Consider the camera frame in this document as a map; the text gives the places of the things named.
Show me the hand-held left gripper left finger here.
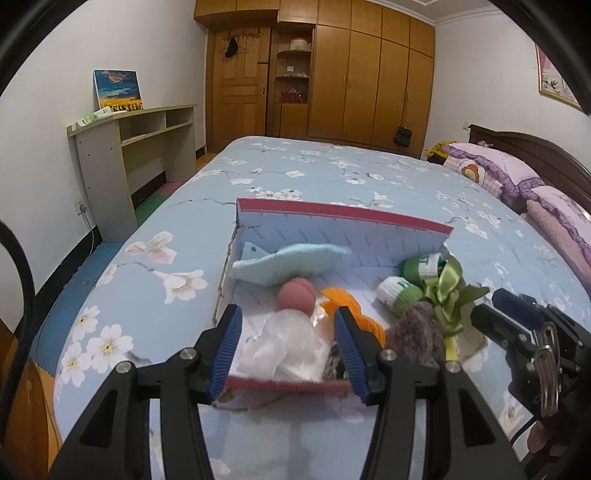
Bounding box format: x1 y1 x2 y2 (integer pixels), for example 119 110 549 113
48 305 244 480

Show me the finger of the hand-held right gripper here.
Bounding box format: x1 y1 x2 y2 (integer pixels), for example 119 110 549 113
492 288 548 319
470 302 532 354

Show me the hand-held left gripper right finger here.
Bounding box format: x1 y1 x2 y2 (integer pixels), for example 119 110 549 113
333 307 529 480

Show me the grey patterned cloth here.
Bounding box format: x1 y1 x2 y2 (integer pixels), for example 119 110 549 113
325 344 352 383

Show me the white mesh cloth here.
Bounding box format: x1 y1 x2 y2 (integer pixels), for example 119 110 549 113
235 308 333 383

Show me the olive green sock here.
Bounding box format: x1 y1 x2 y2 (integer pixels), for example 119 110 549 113
425 256 490 335

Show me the orange cloth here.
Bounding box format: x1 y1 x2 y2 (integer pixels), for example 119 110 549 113
318 287 386 347

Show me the green and white sock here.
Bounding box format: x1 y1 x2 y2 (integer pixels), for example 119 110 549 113
399 254 446 280
376 276 423 317

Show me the pink soft ball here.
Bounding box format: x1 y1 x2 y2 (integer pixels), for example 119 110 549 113
278 278 317 312

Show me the light blue cloth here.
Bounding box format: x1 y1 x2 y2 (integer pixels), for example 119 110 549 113
232 243 352 284

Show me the pink cardboard box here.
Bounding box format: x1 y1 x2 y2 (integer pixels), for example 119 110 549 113
213 198 455 398

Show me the person's right hand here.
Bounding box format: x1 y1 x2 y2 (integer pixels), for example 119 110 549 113
526 413 561 457

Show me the pink textured pillow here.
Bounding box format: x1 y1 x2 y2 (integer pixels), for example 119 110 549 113
526 200 591 278

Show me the purple ruffled pillow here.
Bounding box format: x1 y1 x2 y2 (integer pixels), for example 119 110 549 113
526 185 591 273
442 141 546 199

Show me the checkered bear print pillow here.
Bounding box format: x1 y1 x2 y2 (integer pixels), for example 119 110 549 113
444 157 504 197

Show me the dark wooden headboard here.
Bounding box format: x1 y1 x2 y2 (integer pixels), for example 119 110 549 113
467 124 591 206

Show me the green floor mat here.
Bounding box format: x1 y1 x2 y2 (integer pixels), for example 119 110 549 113
136 194 171 227

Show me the yellow plush toy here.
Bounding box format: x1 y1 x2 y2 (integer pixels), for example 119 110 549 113
425 141 458 162

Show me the bed with floral blue sheet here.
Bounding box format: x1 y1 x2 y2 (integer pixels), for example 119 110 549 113
53 135 591 480

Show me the beige shelf unit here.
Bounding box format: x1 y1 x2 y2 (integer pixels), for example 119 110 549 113
67 104 199 243

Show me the wooden door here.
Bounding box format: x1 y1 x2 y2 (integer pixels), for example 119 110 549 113
205 25 273 153

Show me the wooden wardrobe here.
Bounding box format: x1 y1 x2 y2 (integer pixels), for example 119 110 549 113
194 0 437 155

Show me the green and white packet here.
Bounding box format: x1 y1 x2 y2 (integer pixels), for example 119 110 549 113
69 110 114 129

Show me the blue and yellow painting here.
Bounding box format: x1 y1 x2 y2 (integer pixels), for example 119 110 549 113
93 69 145 112

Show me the thin black cable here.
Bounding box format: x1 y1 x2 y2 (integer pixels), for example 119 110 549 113
507 413 539 446

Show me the white power cord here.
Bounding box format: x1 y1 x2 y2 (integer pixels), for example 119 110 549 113
82 210 100 252

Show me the black braided cable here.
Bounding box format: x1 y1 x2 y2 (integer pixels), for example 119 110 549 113
0 222 35 358

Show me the framed wall picture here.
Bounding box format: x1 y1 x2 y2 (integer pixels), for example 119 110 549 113
534 44 585 112

